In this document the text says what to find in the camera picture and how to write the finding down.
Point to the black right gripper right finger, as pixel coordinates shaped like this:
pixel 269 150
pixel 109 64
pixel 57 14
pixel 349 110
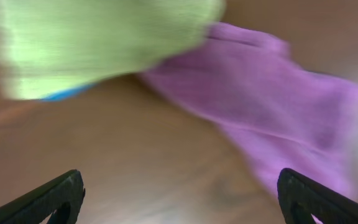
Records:
pixel 302 200

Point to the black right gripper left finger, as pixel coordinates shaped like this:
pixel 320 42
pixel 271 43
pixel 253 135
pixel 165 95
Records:
pixel 59 201

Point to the purple cloth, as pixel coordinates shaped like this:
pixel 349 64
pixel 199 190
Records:
pixel 278 114

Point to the blue cloth under pile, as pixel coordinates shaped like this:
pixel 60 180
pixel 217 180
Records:
pixel 62 95

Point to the olive green flat cloth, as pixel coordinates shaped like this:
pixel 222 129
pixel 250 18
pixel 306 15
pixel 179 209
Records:
pixel 47 46

